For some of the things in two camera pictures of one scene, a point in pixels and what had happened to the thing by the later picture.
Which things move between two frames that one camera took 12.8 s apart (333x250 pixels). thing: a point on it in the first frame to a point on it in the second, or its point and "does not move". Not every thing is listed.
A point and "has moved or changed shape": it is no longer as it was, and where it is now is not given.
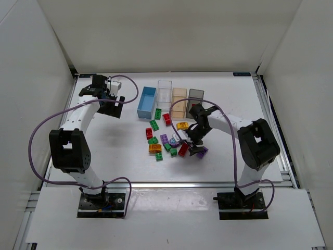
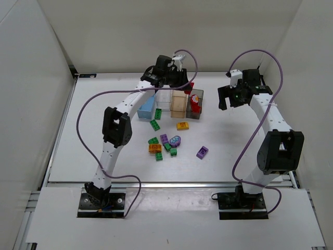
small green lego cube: x=173 y=152 does not move
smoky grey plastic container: x=193 y=94 does not move
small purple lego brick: x=202 y=153 does not move
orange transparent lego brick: x=154 y=148 does not move
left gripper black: x=111 y=109 to x=180 y=78
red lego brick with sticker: x=149 y=133 has moved or changed shape
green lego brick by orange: x=153 y=140 does not move
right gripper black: x=195 y=142 to x=228 y=91
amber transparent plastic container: x=179 y=110 does not move
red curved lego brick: x=166 y=118 to x=188 y=91
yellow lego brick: x=182 y=125 does not move
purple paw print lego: x=173 y=143 does not move
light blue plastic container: x=145 y=107 does not move
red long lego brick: x=183 y=150 has moved or changed shape
